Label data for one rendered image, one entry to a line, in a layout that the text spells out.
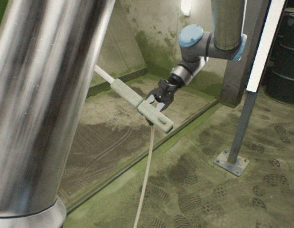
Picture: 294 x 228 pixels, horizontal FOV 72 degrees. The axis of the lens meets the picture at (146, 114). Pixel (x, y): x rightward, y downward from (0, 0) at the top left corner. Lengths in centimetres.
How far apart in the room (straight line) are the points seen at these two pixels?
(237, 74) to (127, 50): 141
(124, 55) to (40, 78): 257
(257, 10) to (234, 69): 54
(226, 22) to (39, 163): 54
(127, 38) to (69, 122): 270
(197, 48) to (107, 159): 106
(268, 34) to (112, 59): 186
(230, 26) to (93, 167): 123
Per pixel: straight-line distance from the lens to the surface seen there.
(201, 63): 91
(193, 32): 81
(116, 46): 277
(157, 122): 76
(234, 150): 159
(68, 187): 146
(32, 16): 25
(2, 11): 146
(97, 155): 161
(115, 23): 293
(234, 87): 231
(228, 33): 67
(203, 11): 234
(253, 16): 214
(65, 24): 24
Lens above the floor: 112
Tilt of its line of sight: 32 degrees down
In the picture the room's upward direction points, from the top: straight up
